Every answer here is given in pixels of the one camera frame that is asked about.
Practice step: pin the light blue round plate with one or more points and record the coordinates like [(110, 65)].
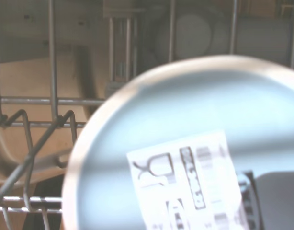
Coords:
[(185, 107)]

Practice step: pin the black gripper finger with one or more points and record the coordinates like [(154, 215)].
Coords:
[(276, 201)]

